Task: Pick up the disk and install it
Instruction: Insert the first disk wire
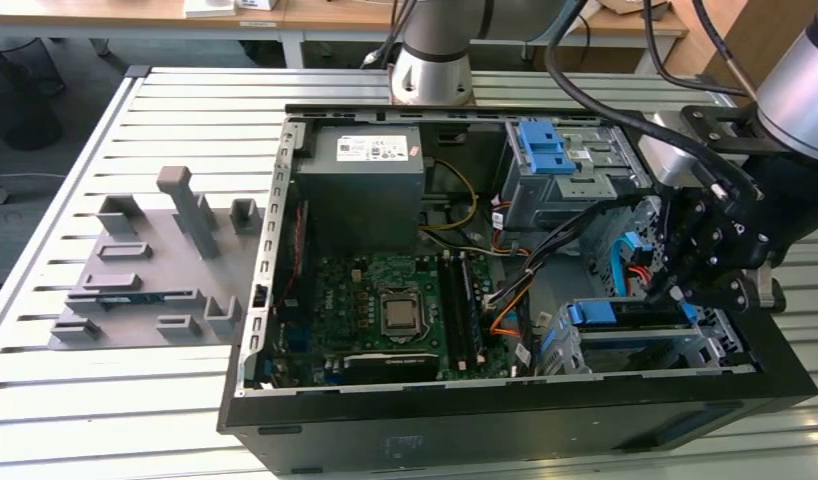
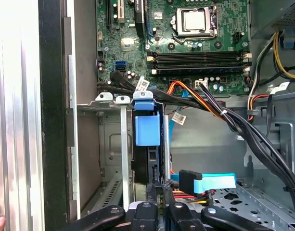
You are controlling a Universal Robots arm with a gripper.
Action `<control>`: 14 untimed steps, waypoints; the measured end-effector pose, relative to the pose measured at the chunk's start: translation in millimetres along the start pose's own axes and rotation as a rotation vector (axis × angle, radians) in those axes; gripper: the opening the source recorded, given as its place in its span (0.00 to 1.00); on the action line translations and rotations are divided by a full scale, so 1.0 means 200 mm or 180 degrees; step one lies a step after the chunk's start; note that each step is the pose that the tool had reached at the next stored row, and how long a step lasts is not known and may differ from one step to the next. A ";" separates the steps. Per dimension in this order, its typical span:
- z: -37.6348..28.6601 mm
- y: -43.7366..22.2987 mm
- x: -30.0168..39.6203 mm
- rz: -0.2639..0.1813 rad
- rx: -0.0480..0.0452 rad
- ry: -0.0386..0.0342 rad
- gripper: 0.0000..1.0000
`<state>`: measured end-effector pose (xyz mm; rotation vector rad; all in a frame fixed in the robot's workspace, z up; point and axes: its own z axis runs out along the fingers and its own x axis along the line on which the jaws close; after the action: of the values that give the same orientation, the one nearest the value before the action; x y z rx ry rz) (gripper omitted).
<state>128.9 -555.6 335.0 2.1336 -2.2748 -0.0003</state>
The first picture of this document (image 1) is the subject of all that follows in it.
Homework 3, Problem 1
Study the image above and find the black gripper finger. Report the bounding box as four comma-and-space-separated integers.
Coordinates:
647, 192, 728, 302
674, 262, 762, 314

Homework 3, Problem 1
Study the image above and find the blue data wire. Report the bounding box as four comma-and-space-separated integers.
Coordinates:
609, 232, 654, 301

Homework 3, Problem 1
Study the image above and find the metal disk bay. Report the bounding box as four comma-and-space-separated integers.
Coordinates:
534, 297, 748, 376

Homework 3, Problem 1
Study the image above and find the metal drive cage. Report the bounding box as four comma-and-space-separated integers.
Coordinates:
499, 119, 654, 234

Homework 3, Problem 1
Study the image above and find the blue drive latch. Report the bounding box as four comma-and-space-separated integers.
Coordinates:
518, 122, 577, 176

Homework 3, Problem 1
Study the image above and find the wooden cabinet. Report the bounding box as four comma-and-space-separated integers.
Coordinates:
661, 0, 814, 101

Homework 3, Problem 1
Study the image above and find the green motherboard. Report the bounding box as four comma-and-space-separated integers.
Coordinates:
274, 252, 537, 389

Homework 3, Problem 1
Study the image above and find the silver CPU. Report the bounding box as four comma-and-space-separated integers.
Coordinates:
379, 289, 425, 336

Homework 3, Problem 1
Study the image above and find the brown cardboard piece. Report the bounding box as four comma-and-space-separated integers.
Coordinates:
598, 0, 670, 22

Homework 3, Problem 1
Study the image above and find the black PC case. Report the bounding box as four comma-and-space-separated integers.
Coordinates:
215, 102, 818, 476

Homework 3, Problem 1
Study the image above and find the grey power supply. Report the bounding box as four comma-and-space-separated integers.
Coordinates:
294, 124, 429, 256

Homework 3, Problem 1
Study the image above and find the black graphics card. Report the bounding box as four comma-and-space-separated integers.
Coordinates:
341, 352, 443, 385

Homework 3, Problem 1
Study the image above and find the black case fan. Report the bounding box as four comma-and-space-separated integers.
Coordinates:
274, 199, 321, 321

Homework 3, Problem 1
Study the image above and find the wooden desk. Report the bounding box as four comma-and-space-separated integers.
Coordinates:
0, 0, 290, 56
281, 0, 690, 76

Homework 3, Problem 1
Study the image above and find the grey parts rack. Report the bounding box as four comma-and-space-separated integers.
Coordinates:
47, 165, 270, 356

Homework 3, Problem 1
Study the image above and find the black cable bundle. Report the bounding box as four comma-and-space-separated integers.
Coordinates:
491, 194, 641, 311

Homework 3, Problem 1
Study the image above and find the yellow wire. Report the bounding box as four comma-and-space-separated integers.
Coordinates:
418, 158, 481, 234

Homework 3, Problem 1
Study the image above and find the orange wire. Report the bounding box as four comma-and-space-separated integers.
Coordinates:
490, 297, 523, 341

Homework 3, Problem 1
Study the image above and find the thin black cable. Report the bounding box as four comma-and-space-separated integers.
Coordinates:
689, 0, 762, 99
641, 0, 750, 99

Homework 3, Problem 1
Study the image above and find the thick black cable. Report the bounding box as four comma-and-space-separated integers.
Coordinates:
543, 0, 768, 201

